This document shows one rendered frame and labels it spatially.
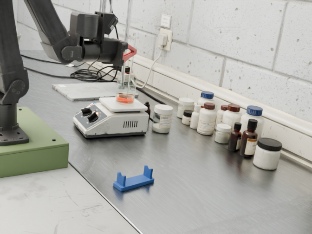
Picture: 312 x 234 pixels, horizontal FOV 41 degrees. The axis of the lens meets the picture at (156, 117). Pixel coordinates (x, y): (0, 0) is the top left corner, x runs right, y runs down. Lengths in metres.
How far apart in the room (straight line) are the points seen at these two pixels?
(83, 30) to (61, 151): 0.32
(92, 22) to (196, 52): 0.66
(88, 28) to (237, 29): 0.60
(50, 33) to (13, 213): 0.44
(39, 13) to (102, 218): 0.50
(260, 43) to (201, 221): 0.74
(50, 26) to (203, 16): 0.75
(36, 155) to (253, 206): 0.51
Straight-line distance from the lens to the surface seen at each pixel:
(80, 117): 1.30
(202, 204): 0.96
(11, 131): 1.07
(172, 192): 0.99
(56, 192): 0.94
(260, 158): 1.20
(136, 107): 1.27
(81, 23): 1.12
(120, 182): 0.97
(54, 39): 1.07
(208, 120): 1.37
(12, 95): 1.05
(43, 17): 1.06
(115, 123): 1.25
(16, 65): 1.04
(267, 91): 1.44
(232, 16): 1.55
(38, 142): 1.03
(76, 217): 0.86
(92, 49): 1.14
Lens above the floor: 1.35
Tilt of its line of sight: 18 degrees down
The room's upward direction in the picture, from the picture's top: 7 degrees clockwise
